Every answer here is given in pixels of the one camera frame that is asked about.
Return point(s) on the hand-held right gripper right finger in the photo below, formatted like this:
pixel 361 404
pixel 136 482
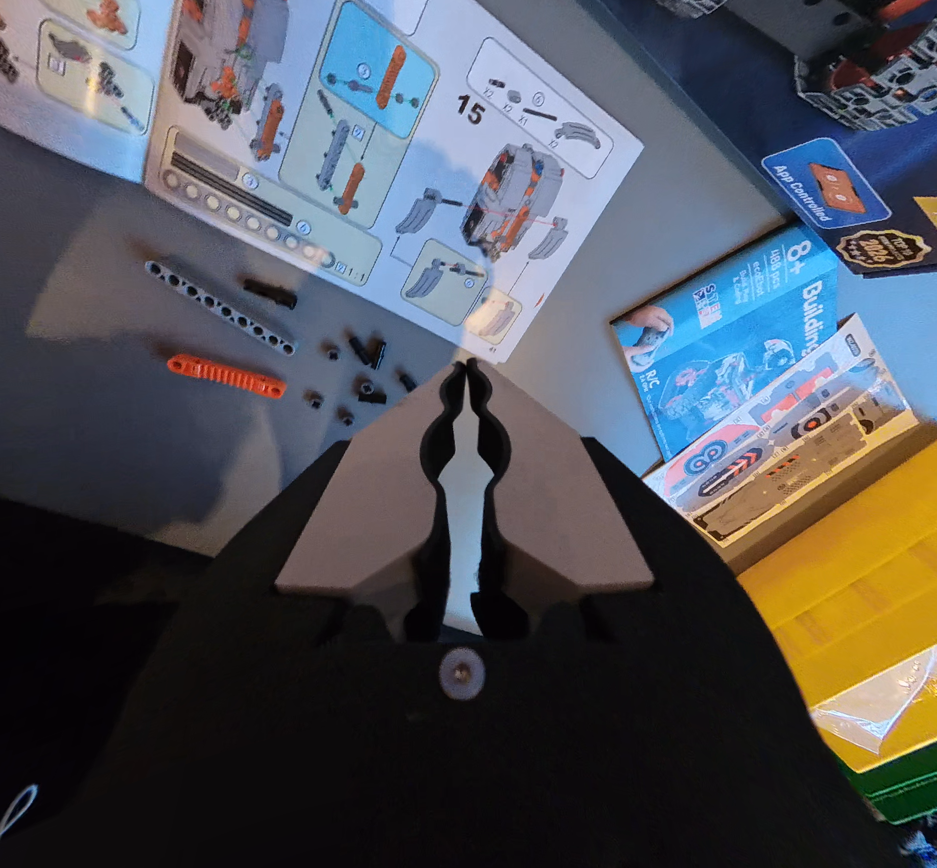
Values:
pixel 564 517

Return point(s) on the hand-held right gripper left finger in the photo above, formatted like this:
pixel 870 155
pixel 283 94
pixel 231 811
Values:
pixel 366 517

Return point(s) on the cluster of small black pins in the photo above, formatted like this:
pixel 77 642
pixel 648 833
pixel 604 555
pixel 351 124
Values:
pixel 370 391

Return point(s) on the orange ribbed building beam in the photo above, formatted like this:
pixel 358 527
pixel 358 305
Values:
pixel 227 374

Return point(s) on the long black connector piece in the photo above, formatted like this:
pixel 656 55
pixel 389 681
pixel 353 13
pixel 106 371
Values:
pixel 271 293

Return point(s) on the printed sticker sheet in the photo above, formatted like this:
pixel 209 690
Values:
pixel 805 458

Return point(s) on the grey perforated building beam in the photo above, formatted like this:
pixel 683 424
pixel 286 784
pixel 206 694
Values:
pixel 219 308

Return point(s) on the light blue toy manual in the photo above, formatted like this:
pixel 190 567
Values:
pixel 732 297

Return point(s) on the yellow box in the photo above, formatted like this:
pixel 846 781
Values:
pixel 842 590

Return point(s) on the clear plastic bag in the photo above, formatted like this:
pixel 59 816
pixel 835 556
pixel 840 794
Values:
pixel 878 714

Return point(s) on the green box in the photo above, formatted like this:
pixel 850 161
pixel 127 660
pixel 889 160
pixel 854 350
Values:
pixel 900 787

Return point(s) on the large blue toy box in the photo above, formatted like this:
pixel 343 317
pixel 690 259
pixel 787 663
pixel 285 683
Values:
pixel 732 99

